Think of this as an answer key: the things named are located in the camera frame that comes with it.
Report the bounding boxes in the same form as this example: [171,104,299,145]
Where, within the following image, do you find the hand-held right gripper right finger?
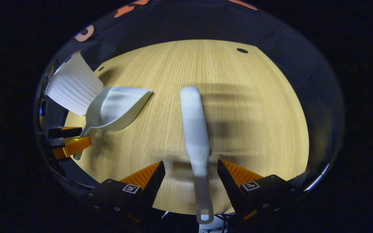
[217,159,307,224]

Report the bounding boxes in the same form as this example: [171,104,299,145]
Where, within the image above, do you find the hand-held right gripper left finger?
[84,161,166,225]

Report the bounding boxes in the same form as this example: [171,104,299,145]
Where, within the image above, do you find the white ribbed garbage bin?
[45,50,104,116]

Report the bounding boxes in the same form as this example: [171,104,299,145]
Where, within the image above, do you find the white plastic dustpan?
[73,86,154,161]

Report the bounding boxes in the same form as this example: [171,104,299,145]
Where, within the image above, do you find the small white broom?
[179,86,215,225]

